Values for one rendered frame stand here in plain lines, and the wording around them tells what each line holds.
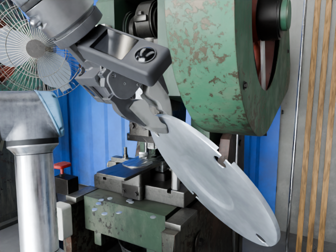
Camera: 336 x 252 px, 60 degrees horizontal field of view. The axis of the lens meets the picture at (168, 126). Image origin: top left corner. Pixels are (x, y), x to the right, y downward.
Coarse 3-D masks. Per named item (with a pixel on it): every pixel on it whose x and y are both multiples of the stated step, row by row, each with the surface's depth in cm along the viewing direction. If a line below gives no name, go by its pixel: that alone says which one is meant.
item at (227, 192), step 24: (168, 120) 44; (168, 144) 53; (192, 144) 43; (192, 168) 53; (216, 168) 42; (192, 192) 64; (216, 192) 52; (240, 192) 41; (216, 216) 61; (240, 216) 48; (264, 216) 40
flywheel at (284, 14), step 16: (256, 0) 95; (272, 0) 92; (288, 0) 94; (256, 16) 95; (272, 16) 92; (288, 16) 95; (256, 32) 97; (272, 32) 95; (256, 48) 120; (272, 48) 127; (256, 64) 119; (272, 64) 126
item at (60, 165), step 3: (60, 162) 128; (63, 162) 128; (66, 162) 128; (69, 162) 128; (54, 165) 124; (57, 165) 123; (60, 165) 123; (63, 165) 124; (66, 165) 125; (69, 165) 127; (57, 168) 123; (60, 168) 123; (63, 168) 127; (60, 171) 126; (63, 171) 127
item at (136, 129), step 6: (138, 90) 119; (138, 96) 120; (150, 108) 118; (132, 126) 118; (138, 126) 118; (132, 132) 120; (138, 132) 118; (144, 132) 117; (150, 132) 117; (156, 132) 118
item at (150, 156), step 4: (136, 156) 130; (140, 156) 130; (144, 156) 130; (148, 156) 130; (152, 156) 131; (156, 156) 133; (160, 156) 130; (156, 160) 124; (160, 160) 124; (164, 160) 124; (164, 164) 124; (152, 168) 125; (156, 168) 124; (160, 168) 123; (164, 168) 124
